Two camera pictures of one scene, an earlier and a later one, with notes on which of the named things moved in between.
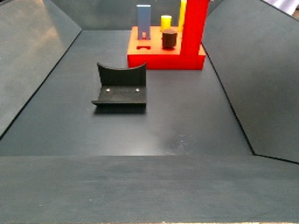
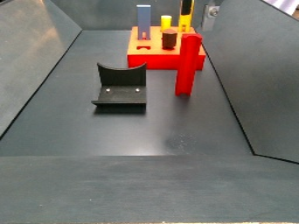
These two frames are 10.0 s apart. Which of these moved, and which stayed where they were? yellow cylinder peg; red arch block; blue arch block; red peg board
Moved: red arch block
Stayed: yellow cylinder peg; blue arch block; red peg board
